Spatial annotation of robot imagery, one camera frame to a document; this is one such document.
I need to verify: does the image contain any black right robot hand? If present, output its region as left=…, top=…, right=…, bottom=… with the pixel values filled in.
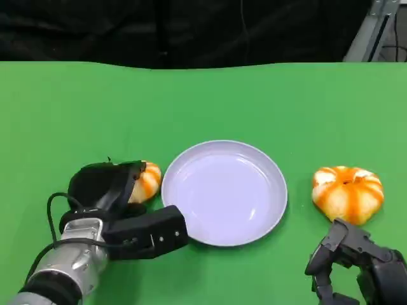
left=304, top=217, right=407, bottom=305

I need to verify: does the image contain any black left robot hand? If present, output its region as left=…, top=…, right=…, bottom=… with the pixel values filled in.
left=59, top=160, right=148, bottom=224

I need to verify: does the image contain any orange white toy bread roll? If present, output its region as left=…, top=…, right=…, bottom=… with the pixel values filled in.
left=311, top=165, right=385, bottom=226
left=127, top=161, right=163, bottom=204

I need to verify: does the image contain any lilac plate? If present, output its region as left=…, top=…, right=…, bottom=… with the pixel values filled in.
left=161, top=139, right=289, bottom=247

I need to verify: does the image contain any black backdrop curtain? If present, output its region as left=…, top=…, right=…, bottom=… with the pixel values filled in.
left=0, top=0, right=373, bottom=70

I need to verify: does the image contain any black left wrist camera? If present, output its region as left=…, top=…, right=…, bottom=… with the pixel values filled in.
left=103, top=205, right=189, bottom=261

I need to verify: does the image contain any grey metal frame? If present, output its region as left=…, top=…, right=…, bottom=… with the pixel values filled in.
left=342, top=0, right=407, bottom=63

